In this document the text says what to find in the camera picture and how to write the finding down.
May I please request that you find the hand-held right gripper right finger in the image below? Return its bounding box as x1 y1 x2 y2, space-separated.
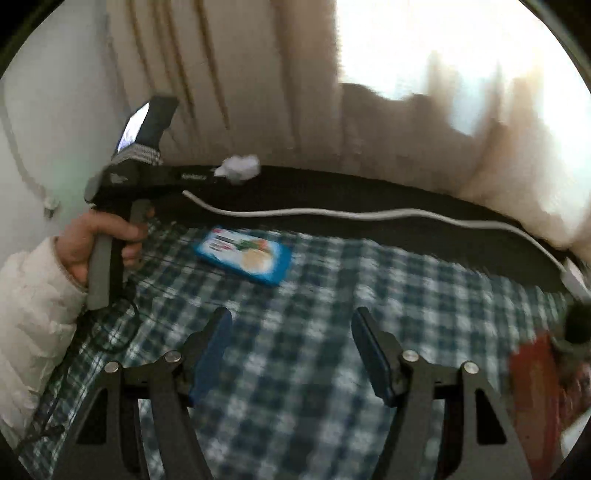
351 306 534 480

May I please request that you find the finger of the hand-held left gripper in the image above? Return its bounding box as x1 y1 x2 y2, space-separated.
185 168 228 186

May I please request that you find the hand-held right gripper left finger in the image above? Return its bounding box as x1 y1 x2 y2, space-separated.
53 307 234 480

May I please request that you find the white paper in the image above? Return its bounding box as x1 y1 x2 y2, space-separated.
215 154 260 184

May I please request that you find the red cardboard box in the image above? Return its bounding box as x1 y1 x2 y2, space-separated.
508 331 591 467

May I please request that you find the person's left forearm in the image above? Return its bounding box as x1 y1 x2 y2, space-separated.
0 235 93 446

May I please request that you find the person's left hand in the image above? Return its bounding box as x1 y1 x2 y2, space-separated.
54 207 156 288

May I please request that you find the green plaid cloth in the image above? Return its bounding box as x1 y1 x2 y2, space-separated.
18 216 578 480

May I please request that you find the blue snack packet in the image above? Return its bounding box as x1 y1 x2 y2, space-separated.
193 226 293 288

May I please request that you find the cream curtain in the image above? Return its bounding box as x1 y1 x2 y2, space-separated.
105 0 591 252

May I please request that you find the white power strip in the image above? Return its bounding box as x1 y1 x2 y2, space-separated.
560 258 591 297

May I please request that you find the white wall cable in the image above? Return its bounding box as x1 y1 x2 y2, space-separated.
0 90 62 219

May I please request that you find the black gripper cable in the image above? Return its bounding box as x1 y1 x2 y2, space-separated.
21 281 141 450

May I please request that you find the white power cable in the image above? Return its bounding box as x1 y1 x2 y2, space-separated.
182 189 570 274

